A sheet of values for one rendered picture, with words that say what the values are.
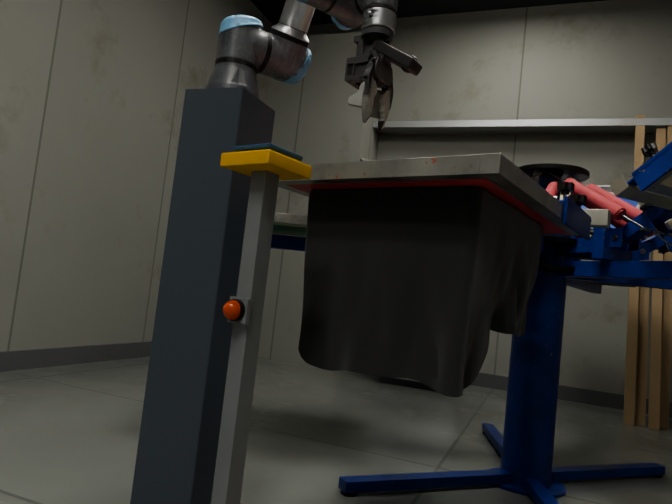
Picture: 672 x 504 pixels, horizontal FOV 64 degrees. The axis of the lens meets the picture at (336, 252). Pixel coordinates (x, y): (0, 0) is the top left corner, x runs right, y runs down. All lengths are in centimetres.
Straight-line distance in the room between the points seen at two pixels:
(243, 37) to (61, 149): 262
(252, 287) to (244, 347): 11
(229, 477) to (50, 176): 312
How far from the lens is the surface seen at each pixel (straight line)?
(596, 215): 182
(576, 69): 559
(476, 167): 106
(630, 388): 452
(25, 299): 394
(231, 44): 159
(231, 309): 103
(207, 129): 149
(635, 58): 564
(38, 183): 393
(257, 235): 106
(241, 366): 107
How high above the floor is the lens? 71
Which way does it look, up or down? 4 degrees up
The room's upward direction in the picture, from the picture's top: 6 degrees clockwise
